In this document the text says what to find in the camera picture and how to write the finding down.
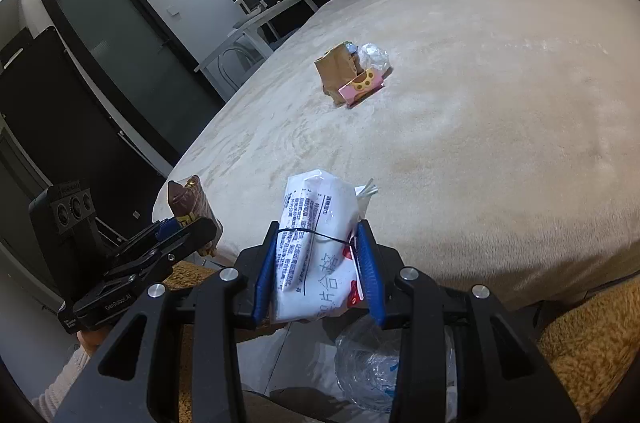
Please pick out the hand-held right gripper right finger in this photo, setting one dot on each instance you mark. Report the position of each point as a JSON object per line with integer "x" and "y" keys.
{"x": 371, "y": 278}

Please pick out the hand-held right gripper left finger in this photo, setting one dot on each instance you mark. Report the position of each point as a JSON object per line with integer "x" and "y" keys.
{"x": 263, "y": 283}

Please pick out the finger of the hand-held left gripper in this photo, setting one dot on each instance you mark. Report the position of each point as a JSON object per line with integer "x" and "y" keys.
{"x": 197, "y": 238}
{"x": 164, "y": 229}

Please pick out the brown chocolate wrapper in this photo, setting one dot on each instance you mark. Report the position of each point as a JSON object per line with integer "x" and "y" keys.
{"x": 192, "y": 203}

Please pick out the white printed plastic packet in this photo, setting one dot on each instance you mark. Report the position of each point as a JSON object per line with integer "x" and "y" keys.
{"x": 310, "y": 243}

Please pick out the clear plastic trash bag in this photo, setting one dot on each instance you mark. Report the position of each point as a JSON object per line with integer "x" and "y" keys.
{"x": 365, "y": 368}

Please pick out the person's left forearm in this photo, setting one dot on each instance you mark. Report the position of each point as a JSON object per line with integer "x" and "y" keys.
{"x": 60, "y": 383}

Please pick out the black cabinet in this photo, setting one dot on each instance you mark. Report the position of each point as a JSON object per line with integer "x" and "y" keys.
{"x": 65, "y": 128}

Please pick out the metal chair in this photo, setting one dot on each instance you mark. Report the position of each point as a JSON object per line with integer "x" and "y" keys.
{"x": 235, "y": 63}

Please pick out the beige bed blanket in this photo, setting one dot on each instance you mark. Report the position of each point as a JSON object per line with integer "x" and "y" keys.
{"x": 475, "y": 128}

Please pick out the pink donut print box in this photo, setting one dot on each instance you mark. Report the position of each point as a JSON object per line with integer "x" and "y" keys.
{"x": 362, "y": 85}

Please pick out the dark glass door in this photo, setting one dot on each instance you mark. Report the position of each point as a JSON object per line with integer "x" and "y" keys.
{"x": 115, "y": 33}

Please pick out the brown paper bag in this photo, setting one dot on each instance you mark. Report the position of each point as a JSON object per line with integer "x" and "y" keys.
{"x": 335, "y": 73}

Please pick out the white table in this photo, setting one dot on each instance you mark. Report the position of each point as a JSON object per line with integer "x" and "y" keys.
{"x": 280, "y": 10}

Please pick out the white framed box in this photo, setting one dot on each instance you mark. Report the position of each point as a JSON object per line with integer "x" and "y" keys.
{"x": 252, "y": 2}

